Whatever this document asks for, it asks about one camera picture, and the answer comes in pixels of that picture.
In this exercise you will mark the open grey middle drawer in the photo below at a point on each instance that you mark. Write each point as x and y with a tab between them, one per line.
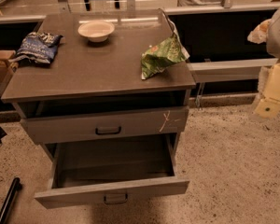
112	171

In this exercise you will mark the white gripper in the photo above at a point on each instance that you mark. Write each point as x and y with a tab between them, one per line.
279	34

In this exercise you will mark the cardboard box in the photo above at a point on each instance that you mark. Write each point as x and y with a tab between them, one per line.
7	68

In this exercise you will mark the grey drawer cabinet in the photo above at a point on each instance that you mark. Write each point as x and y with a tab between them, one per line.
87	78

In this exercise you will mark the green jalapeno chip bag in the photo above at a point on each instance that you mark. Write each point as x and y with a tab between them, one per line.
156	59

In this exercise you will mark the white bowl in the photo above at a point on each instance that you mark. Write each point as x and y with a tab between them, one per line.
96	31

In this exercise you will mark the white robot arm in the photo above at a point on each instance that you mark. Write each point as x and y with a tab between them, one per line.
273	48

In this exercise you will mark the blue chip bag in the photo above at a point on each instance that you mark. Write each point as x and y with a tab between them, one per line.
38	47

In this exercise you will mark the black pole on floor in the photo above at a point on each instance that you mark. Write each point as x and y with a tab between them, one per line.
11	194

